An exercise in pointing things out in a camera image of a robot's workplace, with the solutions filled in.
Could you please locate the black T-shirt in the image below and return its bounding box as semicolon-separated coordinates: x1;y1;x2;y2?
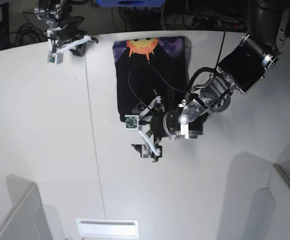
112;36;188;122

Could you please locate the grey monitor edge left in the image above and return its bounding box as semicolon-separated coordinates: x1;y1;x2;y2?
0;183;53;240

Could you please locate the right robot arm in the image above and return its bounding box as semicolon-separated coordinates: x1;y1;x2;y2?
32;0;99;64

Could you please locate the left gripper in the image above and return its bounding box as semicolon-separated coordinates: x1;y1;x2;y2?
131;96;182;163

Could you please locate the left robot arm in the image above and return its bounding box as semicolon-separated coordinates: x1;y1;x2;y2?
125;0;290;162

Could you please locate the coiled black cable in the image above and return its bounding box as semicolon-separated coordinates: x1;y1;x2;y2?
14;22;46;46

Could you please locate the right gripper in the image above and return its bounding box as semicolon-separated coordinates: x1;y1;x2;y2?
46;24;99;57

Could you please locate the blue box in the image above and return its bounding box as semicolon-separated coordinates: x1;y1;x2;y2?
96;0;165;8

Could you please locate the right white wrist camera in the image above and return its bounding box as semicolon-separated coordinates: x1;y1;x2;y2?
47;52;64;65

